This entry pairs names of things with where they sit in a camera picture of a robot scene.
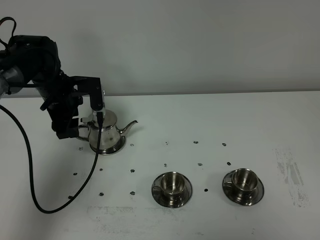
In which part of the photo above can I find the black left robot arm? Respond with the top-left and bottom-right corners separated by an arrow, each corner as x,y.
0,35 -> 104,139

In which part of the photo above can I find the left stainless steel saucer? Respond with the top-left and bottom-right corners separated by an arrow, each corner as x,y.
151,174 -> 193,208

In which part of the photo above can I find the stainless steel teapot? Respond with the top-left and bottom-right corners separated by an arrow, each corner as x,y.
77,109 -> 138,155

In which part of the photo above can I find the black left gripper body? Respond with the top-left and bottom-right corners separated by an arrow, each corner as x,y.
39,71 -> 104,114

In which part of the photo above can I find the stainless steel teacup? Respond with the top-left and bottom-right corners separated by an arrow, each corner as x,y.
152,171 -> 186,198
222,168 -> 259,194

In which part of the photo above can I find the right stainless steel saucer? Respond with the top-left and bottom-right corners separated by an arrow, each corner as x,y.
222,177 -> 265,206

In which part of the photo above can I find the stainless steel saucer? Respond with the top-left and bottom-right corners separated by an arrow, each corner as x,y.
222,177 -> 265,206
151,174 -> 193,208

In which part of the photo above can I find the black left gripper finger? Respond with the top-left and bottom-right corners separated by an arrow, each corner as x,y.
65,118 -> 79,138
51,114 -> 69,139

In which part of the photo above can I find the left stainless steel teacup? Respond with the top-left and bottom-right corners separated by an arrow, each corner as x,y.
152,171 -> 186,198

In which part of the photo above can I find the right stainless steel teacup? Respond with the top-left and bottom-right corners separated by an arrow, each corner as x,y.
222,168 -> 259,194

